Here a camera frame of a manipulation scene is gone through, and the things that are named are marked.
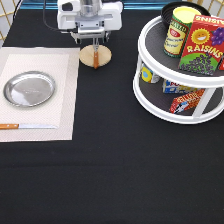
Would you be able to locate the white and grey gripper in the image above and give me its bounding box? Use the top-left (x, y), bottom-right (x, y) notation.
top-left (57, 0), bottom-right (123, 43)

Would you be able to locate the fork with wooden handle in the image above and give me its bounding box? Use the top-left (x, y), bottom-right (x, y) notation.
top-left (93, 38), bottom-right (99, 69)

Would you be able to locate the round silver metal plate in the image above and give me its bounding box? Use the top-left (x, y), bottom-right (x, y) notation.
top-left (3, 71), bottom-right (56, 108)

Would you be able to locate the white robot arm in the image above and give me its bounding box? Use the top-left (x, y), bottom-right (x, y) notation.
top-left (57, 0), bottom-right (123, 43)

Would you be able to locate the round wooden coaster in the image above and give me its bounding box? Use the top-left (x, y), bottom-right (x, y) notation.
top-left (79, 45), bottom-right (112, 67)

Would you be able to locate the beige woven placemat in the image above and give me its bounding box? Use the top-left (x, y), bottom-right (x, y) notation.
top-left (0, 47), bottom-right (79, 142)

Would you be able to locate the black bowl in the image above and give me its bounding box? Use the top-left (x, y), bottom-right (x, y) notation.
top-left (161, 1), bottom-right (210, 28)

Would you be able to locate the yellow and blue can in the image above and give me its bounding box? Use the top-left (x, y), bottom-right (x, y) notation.
top-left (141, 65), bottom-right (160, 83)

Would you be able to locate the yellow mustard can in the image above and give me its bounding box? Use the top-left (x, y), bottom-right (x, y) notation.
top-left (164, 6), bottom-right (200, 58)

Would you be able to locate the blue and white food box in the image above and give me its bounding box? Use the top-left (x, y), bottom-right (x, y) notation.
top-left (163, 80), bottom-right (195, 93)

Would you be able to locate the white two-tier turntable rack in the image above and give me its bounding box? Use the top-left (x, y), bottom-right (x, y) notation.
top-left (133, 16), bottom-right (224, 124)

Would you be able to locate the red raisins box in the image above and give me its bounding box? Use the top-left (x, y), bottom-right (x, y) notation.
top-left (179, 15), bottom-right (224, 75)

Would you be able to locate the red and white food box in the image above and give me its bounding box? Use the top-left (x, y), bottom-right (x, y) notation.
top-left (170, 89), bottom-right (204, 114)

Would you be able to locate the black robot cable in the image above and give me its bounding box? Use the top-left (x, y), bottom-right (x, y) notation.
top-left (42, 0), bottom-right (72, 34)

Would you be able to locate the knife with wooden handle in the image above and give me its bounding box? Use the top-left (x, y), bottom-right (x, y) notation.
top-left (0, 124), bottom-right (57, 130)

